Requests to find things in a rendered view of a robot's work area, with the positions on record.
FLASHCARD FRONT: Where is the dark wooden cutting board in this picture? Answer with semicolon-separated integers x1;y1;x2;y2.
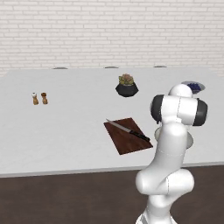
103;117;154;156

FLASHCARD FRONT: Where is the pale grey plate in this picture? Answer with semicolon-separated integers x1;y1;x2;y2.
153;126;194;151

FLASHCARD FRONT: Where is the succulent in black pot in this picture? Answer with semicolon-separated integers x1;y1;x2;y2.
115;73;139;98

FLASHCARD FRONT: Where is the brown-topped wooden shaker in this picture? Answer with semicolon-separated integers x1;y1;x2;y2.
40;92;49;105

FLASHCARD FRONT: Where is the white-topped wooden shaker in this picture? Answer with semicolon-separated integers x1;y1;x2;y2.
31;92;39;106

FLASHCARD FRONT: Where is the black-handled kitchen knife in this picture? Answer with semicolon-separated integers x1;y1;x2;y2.
105;118;151;143

